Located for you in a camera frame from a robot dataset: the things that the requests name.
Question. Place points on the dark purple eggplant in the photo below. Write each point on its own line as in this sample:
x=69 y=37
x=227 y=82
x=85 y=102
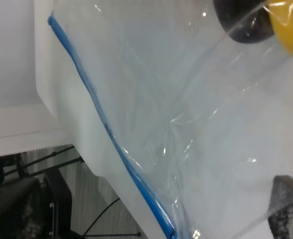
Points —
x=244 y=21

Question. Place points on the yellow pear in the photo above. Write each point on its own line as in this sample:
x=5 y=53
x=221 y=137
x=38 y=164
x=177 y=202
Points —
x=281 y=15

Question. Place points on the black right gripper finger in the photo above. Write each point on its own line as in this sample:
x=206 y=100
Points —
x=280 y=209

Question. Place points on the black metal stand frame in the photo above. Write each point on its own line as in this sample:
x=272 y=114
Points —
x=52 y=194

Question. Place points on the clear zip bag blue zipper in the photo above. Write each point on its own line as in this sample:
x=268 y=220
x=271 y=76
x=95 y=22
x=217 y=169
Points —
x=157 y=89

